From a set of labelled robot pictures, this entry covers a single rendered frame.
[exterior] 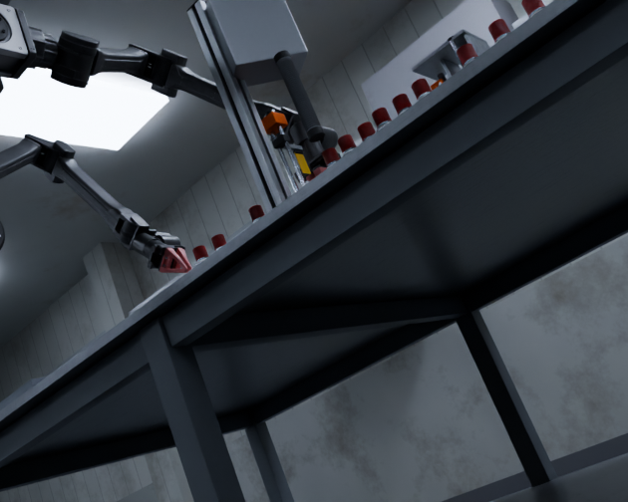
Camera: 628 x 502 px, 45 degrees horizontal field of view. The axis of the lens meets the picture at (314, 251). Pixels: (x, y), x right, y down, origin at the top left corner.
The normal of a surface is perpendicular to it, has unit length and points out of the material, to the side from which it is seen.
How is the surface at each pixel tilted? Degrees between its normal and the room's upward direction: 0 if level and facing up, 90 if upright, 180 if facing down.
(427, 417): 90
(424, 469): 90
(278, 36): 90
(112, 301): 90
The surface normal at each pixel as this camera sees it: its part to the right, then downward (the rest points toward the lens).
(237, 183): -0.62, 0.00
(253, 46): 0.22, -0.39
